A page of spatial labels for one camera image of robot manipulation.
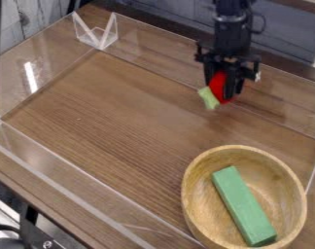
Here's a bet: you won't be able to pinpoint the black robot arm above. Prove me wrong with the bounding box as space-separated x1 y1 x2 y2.
194 0 267 104

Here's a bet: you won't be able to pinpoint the green rectangular block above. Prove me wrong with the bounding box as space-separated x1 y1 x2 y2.
210 165 277 247

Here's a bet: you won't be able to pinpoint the wooden bowl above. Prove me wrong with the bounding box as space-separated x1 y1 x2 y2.
181 145 307 249

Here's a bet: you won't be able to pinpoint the clear acrylic corner bracket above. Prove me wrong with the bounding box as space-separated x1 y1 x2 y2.
71 12 118 51

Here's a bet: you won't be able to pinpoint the red plush radish green leaves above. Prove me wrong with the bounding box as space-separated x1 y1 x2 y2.
198 71 232 110

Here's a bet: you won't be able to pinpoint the black metal table frame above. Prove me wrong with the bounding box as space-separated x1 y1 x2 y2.
20 204 86 249

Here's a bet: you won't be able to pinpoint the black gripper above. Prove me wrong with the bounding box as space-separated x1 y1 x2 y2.
194 41 261 100

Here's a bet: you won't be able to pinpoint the clear acrylic enclosure wall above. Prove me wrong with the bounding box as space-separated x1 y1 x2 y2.
0 5 315 249

